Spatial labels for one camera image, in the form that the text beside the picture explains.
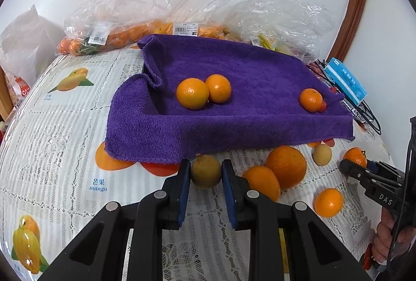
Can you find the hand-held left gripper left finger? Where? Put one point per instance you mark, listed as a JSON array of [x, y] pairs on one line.
[[184, 190]]

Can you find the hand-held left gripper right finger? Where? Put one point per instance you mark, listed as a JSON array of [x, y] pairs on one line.
[[229, 193]]

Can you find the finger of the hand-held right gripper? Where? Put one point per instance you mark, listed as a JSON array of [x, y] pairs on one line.
[[354, 170], [385, 170]]

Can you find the orange mandarin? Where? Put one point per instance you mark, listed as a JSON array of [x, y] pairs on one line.
[[286, 166], [310, 100], [328, 202], [261, 183], [192, 93], [355, 157], [218, 88]]

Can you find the small tan round fruit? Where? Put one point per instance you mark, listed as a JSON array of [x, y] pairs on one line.
[[205, 171], [322, 154]]

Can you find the purple towel covered tray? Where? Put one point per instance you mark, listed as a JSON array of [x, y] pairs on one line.
[[243, 112]]

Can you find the person's right hand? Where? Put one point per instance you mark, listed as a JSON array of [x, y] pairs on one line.
[[385, 230]]

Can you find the blue tissue box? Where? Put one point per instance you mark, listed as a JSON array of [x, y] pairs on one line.
[[344, 81]]

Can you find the clear bag of cherry tomatoes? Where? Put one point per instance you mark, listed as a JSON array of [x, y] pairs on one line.
[[315, 68]]

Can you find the clear bag of yellow fruit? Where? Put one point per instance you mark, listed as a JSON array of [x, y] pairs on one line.
[[269, 44]]

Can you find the clear bag of leafy tangerines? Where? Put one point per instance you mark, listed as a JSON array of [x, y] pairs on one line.
[[74, 45]]

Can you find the red and white packet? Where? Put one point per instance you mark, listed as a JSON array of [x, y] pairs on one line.
[[25, 88]]

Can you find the patterned paper gift bag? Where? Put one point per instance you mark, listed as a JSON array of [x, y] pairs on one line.
[[13, 94]]

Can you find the wooden chair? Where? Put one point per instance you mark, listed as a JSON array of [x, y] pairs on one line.
[[4, 96]]

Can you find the white plastic bag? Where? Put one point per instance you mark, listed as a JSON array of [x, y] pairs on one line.
[[29, 37]]

